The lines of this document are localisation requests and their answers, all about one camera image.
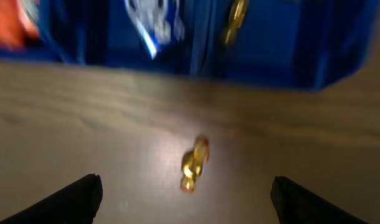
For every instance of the blue tray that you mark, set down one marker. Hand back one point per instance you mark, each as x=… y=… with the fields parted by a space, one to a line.
x=271 y=46

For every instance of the orange candy box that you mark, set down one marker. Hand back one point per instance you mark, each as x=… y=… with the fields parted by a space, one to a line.
x=9 y=25

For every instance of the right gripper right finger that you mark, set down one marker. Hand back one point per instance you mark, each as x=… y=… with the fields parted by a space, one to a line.
x=299 y=205

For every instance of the gold candy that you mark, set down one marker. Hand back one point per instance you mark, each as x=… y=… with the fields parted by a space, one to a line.
x=235 y=21
x=193 y=165

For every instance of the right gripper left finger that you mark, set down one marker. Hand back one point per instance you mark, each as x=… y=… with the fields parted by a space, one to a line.
x=74 y=202

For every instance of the blue candy pack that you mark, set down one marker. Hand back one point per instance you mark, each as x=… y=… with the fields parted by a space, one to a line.
x=155 y=25

